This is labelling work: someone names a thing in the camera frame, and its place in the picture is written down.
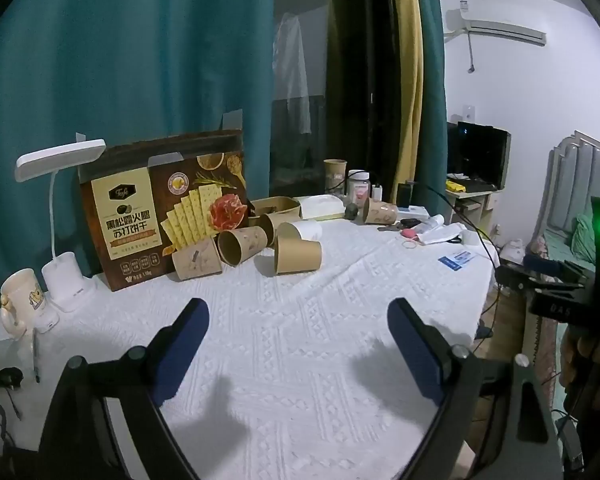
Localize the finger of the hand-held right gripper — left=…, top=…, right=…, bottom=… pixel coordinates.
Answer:
left=495, top=265, right=586, bottom=298
left=524, top=254, right=595, bottom=282

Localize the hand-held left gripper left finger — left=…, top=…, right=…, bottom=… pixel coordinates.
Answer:
left=37, top=298, right=211, bottom=480

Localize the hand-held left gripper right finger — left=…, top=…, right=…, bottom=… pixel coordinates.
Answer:
left=387, top=298, right=567, bottom=480

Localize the brown paper cup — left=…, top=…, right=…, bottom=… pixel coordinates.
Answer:
left=323, top=158, right=349, bottom=196
left=171, top=237, right=224, bottom=281
left=257, top=212, right=301, bottom=249
left=272, top=234, right=324, bottom=276
left=362, top=197, right=399, bottom=225
left=216, top=225, right=269, bottom=266

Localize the white paper cup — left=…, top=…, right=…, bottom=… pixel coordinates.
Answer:
left=276, top=221, right=324, bottom=242

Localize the person's right hand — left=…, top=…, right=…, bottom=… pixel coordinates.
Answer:
left=561, top=330, right=600, bottom=413

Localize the green pillow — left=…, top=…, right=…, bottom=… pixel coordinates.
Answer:
left=571, top=212, right=599, bottom=264

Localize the blue and white card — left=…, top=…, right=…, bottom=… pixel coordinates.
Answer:
left=437, top=250, right=479, bottom=271

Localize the white computer desk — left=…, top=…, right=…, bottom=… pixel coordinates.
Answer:
left=445, top=187, right=506, bottom=227

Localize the grey padded headboard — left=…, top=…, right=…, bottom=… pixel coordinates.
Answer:
left=542, top=130, right=600, bottom=262

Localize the white textured tablecloth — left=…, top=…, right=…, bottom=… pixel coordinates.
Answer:
left=0, top=207, right=497, bottom=480

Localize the brown cracker box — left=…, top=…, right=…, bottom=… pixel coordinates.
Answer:
left=78, top=129, right=251, bottom=292

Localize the white desk lamp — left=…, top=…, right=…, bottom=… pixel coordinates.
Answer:
left=15, top=138, right=106, bottom=314

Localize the black computer monitor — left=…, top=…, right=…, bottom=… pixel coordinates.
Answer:
left=454, top=120, right=512, bottom=186

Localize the cream cartoon mug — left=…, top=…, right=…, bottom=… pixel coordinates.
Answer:
left=0, top=268, right=61, bottom=337

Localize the clear jar white lid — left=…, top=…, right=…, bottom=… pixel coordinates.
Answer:
left=347, top=169, right=371, bottom=204

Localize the narrow teal curtain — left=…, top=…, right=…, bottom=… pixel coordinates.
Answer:
left=411, top=0, right=449, bottom=213

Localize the white air conditioner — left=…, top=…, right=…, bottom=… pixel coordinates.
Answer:
left=444, top=8, right=548, bottom=47

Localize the yellow curtain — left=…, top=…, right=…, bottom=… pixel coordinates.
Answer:
left=387, top=0, right=426, bottom=187

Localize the wide teal curtain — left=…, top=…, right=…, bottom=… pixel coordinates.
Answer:
left=0, top=0, right=277, bottom=322

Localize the white hanging garment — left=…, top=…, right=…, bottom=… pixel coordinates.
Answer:
left=272, top=10, right=314, bottom=137

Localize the black cable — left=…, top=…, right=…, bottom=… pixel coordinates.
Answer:
left=405, top=179, right=498, bottom=263

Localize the black strap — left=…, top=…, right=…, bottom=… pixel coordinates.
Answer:
left=0, top=367, right=26, bottom=461

